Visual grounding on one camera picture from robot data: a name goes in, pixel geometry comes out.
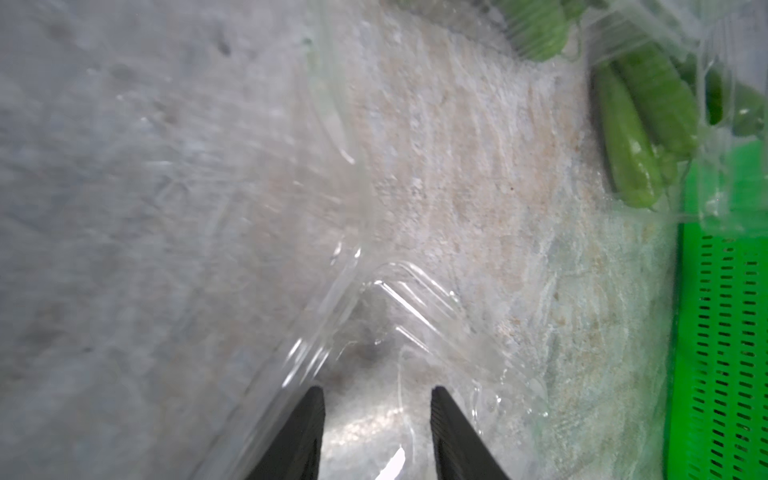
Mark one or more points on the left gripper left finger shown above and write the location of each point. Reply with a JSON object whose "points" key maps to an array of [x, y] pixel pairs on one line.
{"points": [[295, 451]]}

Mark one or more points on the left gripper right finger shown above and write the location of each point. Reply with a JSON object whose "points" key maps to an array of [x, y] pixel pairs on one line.
{"points": [[459, 452]]}

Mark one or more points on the clear pepper container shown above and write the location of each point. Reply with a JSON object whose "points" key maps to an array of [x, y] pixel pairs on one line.
{"points": [[172, 199], [534, 30], [393, 338], [695, 73]]}

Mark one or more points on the bright green plastic basket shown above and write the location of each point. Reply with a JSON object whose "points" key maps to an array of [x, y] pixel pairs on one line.
{"points": [[716, 424]]}

